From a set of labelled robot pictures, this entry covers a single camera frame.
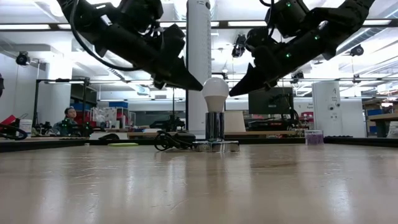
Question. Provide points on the white lightbulb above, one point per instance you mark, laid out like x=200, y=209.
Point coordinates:
x=215, y=93

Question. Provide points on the black metal table frame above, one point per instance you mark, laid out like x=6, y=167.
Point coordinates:
x=46, y=144

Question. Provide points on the seated person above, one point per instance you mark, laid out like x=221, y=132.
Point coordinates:
x=69, y=118

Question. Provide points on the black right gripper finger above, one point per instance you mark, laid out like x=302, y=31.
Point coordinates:
x=248, y=84

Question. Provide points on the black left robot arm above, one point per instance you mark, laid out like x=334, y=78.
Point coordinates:
x=93, y=15

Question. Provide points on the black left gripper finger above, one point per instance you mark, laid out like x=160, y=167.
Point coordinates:
x=180, y=79

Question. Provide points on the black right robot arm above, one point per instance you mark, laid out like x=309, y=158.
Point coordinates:
x=342, y=18

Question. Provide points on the white lamp shade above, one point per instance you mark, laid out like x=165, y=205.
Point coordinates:
x=234, y=122

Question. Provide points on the small purple cup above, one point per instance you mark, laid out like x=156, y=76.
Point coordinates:
x=314, y=138

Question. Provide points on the chrome lamp base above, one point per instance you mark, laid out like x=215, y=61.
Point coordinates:
x=215, y=137

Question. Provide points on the green sticky note pad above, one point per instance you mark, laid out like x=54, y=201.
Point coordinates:
x=123, y=144

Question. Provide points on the black metal stand frame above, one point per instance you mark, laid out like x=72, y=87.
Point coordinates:
x=36, y=102

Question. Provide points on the black computer monitor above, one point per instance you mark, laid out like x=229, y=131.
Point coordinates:
x=270, y=101

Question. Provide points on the white bucket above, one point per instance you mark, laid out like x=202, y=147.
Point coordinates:
x=25, y=126

